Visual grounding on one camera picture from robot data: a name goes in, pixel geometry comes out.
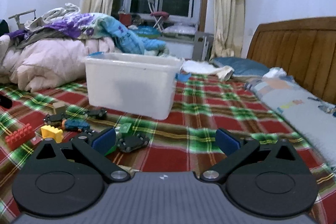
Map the blue orange toy car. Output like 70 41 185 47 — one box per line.
62 119 90 132

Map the dark toy car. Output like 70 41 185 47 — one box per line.
83 109 107 120

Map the overturned black toy car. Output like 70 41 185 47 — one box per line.
117 133 150 153

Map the green toy block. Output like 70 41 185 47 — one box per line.
114 123 132 135

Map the red green plaid bedsheet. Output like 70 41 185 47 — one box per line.
1 76 335 223

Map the yellow toy brick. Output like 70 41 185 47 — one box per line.
41 125 64 143

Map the wooden toy cube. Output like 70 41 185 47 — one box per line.
52 102 66 114

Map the red toy brick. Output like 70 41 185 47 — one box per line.
5 123 35 151

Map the white plastic storage bin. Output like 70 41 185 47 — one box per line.
83 53 184 120

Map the blue pillow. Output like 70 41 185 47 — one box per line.
211 57 269 77

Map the patchwork patterned pillow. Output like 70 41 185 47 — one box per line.
245 77 335 170

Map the blue bin latch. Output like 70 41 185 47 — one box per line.
175 73 191 83

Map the pink quilted duvet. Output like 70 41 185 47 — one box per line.
1 35 115 92

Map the blue printed blanket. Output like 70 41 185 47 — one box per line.
97 16 170 56

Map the grey folded board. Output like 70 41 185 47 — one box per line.
192 31 214 61

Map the purple floral blanket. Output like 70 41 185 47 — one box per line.
7 12 108 44

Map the wooden headboard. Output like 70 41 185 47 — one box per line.
247 17 336 103

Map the white pillow on sill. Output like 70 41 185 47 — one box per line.
162 24 197 35

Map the white bundled cloth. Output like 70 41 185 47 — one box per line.
24 3 80 32

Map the folding chair red cushion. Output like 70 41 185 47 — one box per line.
147 0 170 32

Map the right beige curtain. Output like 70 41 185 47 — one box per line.
211 0 245 59

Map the inflatable swim ring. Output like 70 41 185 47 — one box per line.
131 25 161 38

